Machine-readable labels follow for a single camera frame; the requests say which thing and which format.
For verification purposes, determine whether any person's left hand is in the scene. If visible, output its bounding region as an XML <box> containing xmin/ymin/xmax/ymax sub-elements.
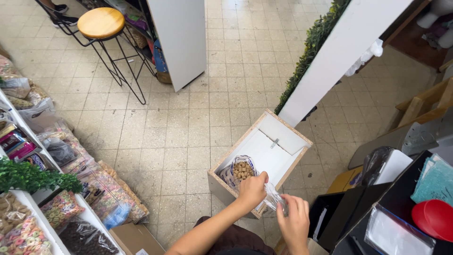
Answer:
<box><xmin>238</xmin><ymin>171</ymin><xmax>269</xmax><ymax>214</ymax></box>

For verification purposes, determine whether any person's right hand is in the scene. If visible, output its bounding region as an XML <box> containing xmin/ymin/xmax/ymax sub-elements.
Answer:
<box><xmin>276</xmin><ymin>194</ymin><xmax>310</xmax><ymax>251</ymax></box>

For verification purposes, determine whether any clear plastic bag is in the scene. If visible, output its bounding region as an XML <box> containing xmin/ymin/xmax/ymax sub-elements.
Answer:
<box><xmin>263</xmin><ymin>181</ymin><xmax>289</xmax><ymax>217</ymax></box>

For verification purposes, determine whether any bag of brown kibble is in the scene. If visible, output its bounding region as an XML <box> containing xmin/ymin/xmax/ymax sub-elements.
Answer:
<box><xmin>218</xmin><ymin>155</ymin><xmax>260</xmax><ymax>190</ymax></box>

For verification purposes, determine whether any white wooden box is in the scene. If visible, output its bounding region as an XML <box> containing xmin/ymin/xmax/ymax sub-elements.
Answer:
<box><xmin>207</xmin><ymin>109</ymin><xmax>314</xmax><ymax>219</ymax></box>

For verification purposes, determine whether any person's brown clothing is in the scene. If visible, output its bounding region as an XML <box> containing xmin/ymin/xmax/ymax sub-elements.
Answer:
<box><xmin>194</xmin><ymin>216</ymin><xmax>277</xmax><ymax>255</ymax></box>

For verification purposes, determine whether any black counter box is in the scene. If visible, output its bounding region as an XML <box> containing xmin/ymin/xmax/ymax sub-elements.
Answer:
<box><xmin>308</xmin><ymin>150</ymin><xmax>453</xmax><ymax>255</ymax></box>

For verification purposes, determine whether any black plastic bag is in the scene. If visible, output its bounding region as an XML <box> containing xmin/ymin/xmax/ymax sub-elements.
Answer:
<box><xmin>360</xmin><ymin>146</ymin><xmax>394</xmax><ymax>187</ymax></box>

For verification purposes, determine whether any stack of clear plastic bags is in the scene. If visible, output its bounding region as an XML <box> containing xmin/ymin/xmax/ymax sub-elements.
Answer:
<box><xmin>364</xmin><ymin>203</ymin><xmax>436</xmax><ymax>255</ymax></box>

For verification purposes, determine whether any cardboard box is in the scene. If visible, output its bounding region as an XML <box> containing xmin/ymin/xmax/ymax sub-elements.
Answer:
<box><xmin>109</xmin><ymin>222</ymin><xmax>166</xmax><ymax>255</ymax></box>

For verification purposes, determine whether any teal textured cloth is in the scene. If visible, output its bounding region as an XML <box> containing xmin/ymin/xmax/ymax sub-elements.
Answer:
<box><xmin>411</xmin><ymin>154</ymin><xmax>453</xmax><ymax>207</ymax></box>

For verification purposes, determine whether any white partition with green hedge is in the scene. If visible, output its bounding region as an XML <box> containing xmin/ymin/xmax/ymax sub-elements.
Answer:
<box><xmin>274</xmin><ymin>0</ymin><xmax>415</xmax><ymax>128</ymax></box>

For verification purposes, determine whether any white plastic bag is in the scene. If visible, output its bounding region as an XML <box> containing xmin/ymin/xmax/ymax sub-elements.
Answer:
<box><xmin>345</xmin><ymin>38</ymin><xmax>384</xmax><ymax>77</ymax></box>

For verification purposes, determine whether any white shelf unit with goods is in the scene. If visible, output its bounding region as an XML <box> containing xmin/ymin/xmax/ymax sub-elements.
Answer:
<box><xmin>76</xmin><ymin>0</ymin><xmax>207</xmax><ymax>93</ymax></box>

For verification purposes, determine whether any white shelf of cereal bags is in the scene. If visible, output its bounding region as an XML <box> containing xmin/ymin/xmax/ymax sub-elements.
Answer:
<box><xmin>0</xmin><ymin>53</ymin><xmax>150</xmax><ymax>255</ymax></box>

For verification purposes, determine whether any round wooden stool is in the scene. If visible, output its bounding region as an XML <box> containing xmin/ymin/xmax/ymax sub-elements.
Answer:
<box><xmin>35</xmin><ymin>0</ymin><xmax>157</xmax><ymax>105</ymax></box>

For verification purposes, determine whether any green artificial plant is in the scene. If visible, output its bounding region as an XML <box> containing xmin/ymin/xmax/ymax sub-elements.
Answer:
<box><xmin>0</xmin><ymin>157</ymin><xmax>83</xmax><ymax>194</ymax></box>

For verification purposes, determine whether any wooden pallet frame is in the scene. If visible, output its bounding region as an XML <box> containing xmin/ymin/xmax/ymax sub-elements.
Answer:
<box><xmin>389</xmin><ymin>76</ymin><xmax>453</xmax><ymax>132</ymax></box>

